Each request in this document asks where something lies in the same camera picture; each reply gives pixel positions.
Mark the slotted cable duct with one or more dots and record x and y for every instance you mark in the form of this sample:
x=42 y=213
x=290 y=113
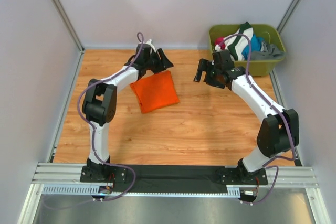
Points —
x=95 y=190

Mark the orange t shirt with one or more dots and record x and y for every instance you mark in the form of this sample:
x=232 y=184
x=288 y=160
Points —
x=155 y=92

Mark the grey shirt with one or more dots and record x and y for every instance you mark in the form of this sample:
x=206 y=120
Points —
x=269 y=52

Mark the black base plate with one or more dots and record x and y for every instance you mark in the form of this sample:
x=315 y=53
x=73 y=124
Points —
x=173 y=178

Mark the right aluminium corner post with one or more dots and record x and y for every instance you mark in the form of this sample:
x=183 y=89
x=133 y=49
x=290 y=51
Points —
x=295 y=1

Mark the magenta shirt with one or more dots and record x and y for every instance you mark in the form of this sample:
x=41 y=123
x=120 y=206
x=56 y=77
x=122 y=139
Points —
x=219 y=42

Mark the olive green plastic bin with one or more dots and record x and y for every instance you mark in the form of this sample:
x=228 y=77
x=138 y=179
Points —
x=257 y=68

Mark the white and green shirt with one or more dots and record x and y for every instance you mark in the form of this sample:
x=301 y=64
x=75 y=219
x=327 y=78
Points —
x=236 y=44

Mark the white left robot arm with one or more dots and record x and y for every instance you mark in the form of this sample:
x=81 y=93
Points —
x=100 y=102

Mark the aluminium front rail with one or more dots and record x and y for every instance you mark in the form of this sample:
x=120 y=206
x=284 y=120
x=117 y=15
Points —
x=67 y=173

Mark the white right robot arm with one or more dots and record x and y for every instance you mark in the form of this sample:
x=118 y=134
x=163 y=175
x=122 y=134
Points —
x=279 y=129

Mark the blue shirt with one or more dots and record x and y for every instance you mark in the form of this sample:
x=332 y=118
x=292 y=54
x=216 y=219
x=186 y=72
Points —
x=256 y=45

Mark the aluminium corner post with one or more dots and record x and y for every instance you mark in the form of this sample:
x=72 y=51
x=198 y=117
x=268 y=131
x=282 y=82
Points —
x=63 y=15
x=295 y=1

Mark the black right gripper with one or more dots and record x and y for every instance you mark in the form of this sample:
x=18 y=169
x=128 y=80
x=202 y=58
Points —
x=203 y=65

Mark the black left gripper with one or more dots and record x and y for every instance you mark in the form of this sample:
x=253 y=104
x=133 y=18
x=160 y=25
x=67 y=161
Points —
x=166 y=63

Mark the left aluminium corner post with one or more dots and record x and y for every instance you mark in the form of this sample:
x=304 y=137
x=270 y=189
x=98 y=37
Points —
x=63 y=15

